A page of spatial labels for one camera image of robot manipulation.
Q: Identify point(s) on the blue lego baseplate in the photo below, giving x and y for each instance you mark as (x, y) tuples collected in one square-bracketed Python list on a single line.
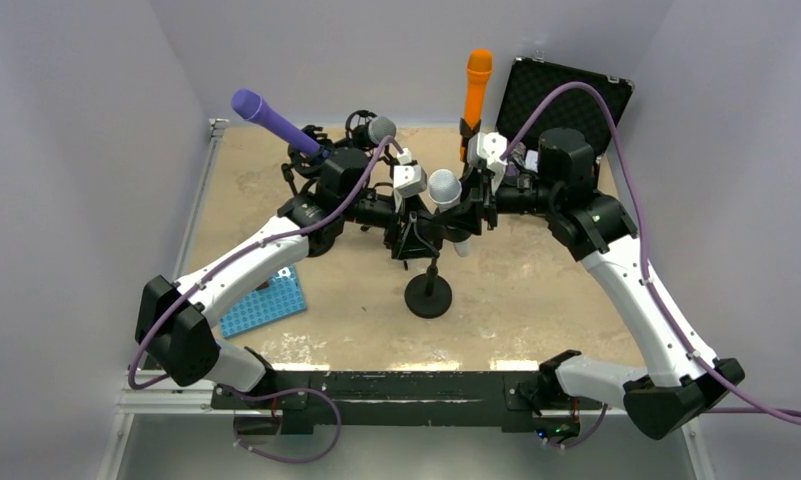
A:
[(282, 298)]

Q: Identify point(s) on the black poker chip case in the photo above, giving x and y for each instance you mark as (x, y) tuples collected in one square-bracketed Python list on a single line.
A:
[(531, 80)]

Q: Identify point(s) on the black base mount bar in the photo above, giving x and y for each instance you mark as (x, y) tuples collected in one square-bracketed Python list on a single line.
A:
[(512, 401)]

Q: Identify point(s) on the purple mic black stand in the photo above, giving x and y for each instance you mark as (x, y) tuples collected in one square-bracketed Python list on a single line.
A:
[(302, 170)]

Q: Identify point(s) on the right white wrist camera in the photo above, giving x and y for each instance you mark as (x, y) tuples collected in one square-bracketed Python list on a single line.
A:
[(486, 151)]

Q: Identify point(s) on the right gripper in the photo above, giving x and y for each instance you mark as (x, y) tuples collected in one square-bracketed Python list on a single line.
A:
[(478, 201)]

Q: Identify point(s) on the purple microphone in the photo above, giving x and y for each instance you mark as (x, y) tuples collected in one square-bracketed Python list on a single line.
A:
[(254, 109)]

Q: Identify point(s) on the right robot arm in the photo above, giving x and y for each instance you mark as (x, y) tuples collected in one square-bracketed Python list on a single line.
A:
[(682, 377)]

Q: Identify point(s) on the orange microphone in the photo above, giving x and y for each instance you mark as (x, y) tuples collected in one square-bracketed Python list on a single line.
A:
[(478, 71)]

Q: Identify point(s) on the white microphone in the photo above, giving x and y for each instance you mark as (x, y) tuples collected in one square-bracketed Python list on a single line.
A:
[(445, 189)]

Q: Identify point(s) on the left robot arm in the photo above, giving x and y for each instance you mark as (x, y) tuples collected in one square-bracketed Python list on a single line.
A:
[(176, 318)]

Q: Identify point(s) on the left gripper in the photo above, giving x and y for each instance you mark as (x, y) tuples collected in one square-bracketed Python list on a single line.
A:
[(410, 245)]

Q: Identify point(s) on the white mic clamp stand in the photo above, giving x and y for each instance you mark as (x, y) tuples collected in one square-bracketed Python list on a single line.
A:
[(428, 295)]

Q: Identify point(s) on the black silver microphone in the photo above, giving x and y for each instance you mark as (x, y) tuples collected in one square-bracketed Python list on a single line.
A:
[(365, 129)]

